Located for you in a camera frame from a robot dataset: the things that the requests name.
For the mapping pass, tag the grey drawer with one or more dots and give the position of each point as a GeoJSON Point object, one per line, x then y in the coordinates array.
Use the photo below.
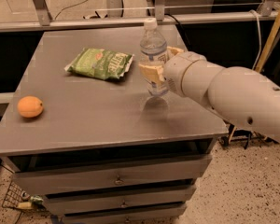
{"type": "Point", "coordinates": [128, 215]}
{"type": "Point", "coordinates": [112, 175]}
{"type": "Point", "coordinates": [119, 199]}

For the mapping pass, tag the wire basket on floor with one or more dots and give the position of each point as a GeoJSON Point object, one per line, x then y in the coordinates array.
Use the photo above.
{"type": "Point", "coordinates": [18, 199]}

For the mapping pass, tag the bottom grey drawer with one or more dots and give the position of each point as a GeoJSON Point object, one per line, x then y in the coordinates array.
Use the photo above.
{"type": "Point", "coordinates": [128, 215]}

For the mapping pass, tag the grey drawer cabinet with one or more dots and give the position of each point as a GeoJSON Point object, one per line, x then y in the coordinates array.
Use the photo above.
{"type": "Point", "coordinates": [88, 121]}

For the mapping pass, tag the green chip bag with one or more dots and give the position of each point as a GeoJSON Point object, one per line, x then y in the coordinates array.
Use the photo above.
{"type": "Point", "coordinates": [102, 64]}

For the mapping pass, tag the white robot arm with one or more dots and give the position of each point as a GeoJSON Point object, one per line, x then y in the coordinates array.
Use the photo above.
{"type": "Point", "coordinates": [197, 82]}

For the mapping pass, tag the middle grey drawer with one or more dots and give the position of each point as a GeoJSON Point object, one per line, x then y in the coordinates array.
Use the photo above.
{"type": "Point", "coordinates": [119, 199]}

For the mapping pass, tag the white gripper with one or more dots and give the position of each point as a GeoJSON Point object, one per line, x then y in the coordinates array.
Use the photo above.
{"type": "Point", "coordinates": [174, 73]}

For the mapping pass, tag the clear blue plastic water bottle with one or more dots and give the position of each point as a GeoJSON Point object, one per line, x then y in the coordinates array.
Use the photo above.
{"type": "Point", "coordinates": [153, 48]}

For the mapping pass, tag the metal railing frame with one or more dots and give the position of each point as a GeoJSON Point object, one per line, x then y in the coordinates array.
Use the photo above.
{"type": "Point", "coordinates": [45, 15]}

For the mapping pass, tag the yellow wooden cart frame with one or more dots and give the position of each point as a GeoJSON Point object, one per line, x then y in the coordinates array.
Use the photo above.
{"type": "Point", "coordinates": [270, 38]}

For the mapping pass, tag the top grey drawer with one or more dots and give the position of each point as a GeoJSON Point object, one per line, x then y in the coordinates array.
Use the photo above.
{"type": "Point", "coordinates": [112, 175]}

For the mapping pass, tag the orange fruit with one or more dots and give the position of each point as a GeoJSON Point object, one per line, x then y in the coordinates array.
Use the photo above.
{"type": "Point", "coordinates": [30, 107]}

